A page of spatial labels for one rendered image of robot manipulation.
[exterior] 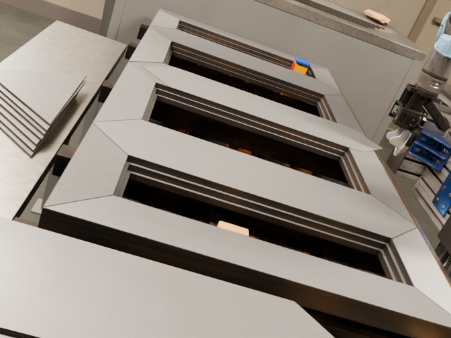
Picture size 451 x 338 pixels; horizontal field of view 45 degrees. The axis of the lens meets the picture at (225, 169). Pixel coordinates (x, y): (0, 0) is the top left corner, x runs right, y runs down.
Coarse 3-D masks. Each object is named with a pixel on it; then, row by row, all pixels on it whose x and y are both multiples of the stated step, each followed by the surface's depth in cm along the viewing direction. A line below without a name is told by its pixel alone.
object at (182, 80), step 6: (174, 72) 155; (180, 72) 157; (186, 72) 159; (174, 78) 151; (180, 78) 152; (186, 78) 154; (192, 78) 156; (198, 78) 158; (174, 84) 147; (180, 84) 148; (186, 84) 150; (192, 84) 152; (198, 84) 153; (180, 90) 145; (186, 90) 146; (192, 90) 148; (198, 90) 150; (198, 96) 145
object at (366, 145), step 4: (352, 132) 165; (356, 132) 166; (356, 136) 163; (360, 136) 164; (356, 140) 159; (360, 140) 161; (364, 140) 162; (368, 140) 164; (360, 144) 158; (364, 144) 159; (368, 144) 160; (372, 144) 162; (364, 148) 156; (368, 148) 157; (372, 148) 158
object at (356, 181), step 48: (192, 48) 184; (240, 48) 217; (192, 96) 145; (336, 144) 151; (192, 192) 106; (240, 192) 107; (96, 240) 83; (144, 240) 83; (336, 240) 111; (384, 240) 112; (288, 288) 87; (432, 336) 92
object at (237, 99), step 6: (228, 90) 159; (234, 90) 161; (240, 90) 163; (228, 96) 154; (234, 96) 156; (240, 96) 158; (246, 96) 160; (252, 96) 162; (228, 102) 150; (234, 102) 151; (240, 102) 153; (246, 102) 155; (252, 102) 157; (234, 108) 147; (240, 108) 149; (246, 108) 150; (252, 108) 152; (252, 114) 148
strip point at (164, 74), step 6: (144, 66) 151; (150, 66) 153; (156, 66) 154; (162, 66) 156; (150, 72) 148; (156, 72) 150; (162, 72) 152; (168, 72) 154; (162, 78) 147; (168, 78) 149; (168, 84) 145
